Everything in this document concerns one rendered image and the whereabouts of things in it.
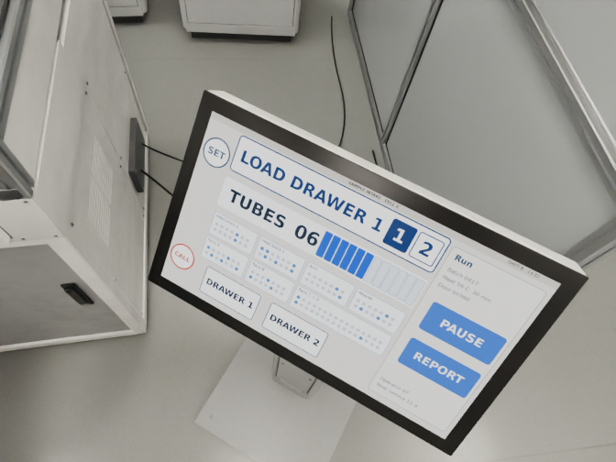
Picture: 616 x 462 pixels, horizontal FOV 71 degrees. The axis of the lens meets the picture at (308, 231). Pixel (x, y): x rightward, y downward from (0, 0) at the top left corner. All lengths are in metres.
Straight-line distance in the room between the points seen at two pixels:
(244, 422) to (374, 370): 1.00
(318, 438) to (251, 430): 0.22
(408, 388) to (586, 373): 1.47
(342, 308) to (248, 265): 0.15
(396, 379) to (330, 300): 0.14
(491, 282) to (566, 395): 1.45
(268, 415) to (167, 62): 1.80
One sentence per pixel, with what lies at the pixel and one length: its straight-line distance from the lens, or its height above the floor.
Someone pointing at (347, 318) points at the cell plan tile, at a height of 1.05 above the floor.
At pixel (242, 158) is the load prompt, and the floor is 1.15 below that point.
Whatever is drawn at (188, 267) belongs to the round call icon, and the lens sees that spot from 0.67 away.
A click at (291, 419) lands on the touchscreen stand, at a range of 1.59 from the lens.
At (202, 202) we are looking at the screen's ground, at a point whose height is 1.09.
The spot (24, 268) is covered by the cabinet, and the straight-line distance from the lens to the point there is 1.18.
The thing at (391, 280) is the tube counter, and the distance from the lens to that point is 0.57.
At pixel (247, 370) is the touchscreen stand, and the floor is 0.04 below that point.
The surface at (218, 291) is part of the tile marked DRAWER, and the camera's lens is 0.66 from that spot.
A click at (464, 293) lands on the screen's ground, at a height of 1.13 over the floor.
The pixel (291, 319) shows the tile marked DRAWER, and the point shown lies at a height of 1.01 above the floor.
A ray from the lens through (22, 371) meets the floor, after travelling 1.84.
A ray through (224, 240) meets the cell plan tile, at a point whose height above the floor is 1.06.
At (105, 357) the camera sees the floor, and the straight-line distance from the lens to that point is 1.74.
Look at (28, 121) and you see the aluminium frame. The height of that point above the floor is 0.99.
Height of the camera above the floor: 1.62
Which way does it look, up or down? 61 degrees down
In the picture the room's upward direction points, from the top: 12 degrees clockwise
